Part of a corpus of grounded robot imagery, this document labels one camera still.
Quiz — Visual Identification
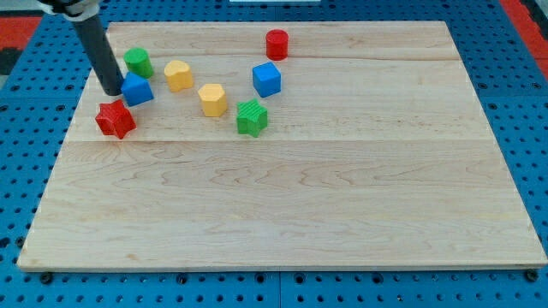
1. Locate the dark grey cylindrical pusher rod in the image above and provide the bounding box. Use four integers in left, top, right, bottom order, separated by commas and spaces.
73, 15, 124, 96

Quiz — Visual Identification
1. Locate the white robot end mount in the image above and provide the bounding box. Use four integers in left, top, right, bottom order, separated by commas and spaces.
38, 0, 101, 21

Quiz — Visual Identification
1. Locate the red star block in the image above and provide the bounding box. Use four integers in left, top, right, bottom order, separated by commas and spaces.
95, 99, 136, 139

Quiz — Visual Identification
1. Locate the yellow heart block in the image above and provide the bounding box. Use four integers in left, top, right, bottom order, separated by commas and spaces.
164, 60, 194, 92

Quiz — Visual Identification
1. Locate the green star block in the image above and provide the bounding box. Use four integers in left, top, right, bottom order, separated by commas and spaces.
236, 98, 268, 138

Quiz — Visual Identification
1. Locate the green cylinder block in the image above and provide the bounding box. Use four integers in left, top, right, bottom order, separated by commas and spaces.
123, 47, 154, 79

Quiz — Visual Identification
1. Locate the blue triangular block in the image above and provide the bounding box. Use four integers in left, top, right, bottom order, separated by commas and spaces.
121, 72, 154, 107

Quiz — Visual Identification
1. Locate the yellow hexagon block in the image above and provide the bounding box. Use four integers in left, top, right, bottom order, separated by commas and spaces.
198, 84, 228, 117

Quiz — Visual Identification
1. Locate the blue cube block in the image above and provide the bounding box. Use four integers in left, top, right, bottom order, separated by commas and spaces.
252, 62, 282, 98

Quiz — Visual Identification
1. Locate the red cylinder block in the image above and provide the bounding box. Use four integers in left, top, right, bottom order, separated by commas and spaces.
265, 29, 289, 61

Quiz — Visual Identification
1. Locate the light wooden board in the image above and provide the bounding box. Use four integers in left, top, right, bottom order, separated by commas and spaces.
18, 21, 547, 273

